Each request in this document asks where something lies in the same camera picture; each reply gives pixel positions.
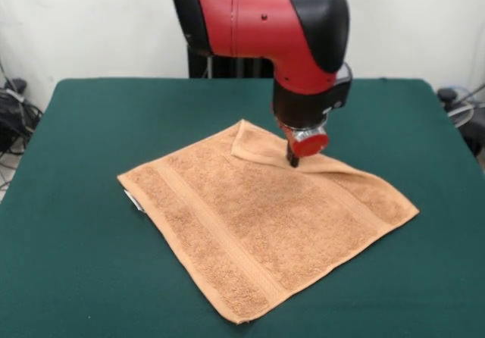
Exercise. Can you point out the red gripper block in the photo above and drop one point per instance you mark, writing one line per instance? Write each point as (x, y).
(310, 144)

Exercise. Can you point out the tan terry towel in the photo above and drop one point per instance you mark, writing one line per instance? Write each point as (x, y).
(265, 232)

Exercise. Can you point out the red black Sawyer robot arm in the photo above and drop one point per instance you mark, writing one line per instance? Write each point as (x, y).
(265, 23)

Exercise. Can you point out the black round floor foot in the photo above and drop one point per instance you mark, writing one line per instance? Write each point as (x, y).
(448, 94)

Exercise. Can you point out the dark green table cloth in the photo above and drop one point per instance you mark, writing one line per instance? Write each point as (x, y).
(76, 258)

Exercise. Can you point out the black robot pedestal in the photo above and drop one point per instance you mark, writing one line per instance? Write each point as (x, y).
(235, 67)

